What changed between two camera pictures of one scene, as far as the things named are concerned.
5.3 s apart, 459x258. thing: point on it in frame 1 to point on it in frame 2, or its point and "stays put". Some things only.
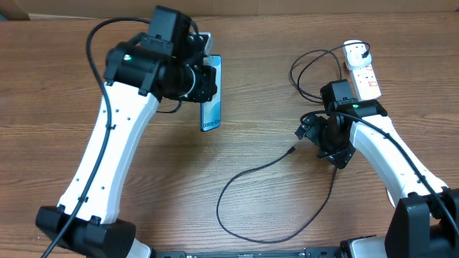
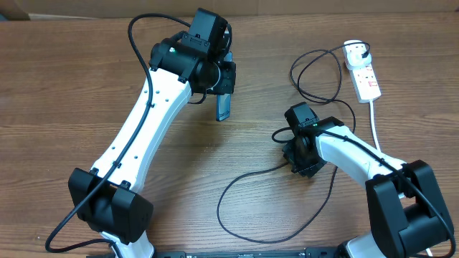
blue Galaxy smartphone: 211,110 to 224,101
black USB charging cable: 303,91 to 237,177
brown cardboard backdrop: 136,8 stays put
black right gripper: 312,129 to 289,150
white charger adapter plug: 354,59 stays put
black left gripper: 206,89 to 227,84
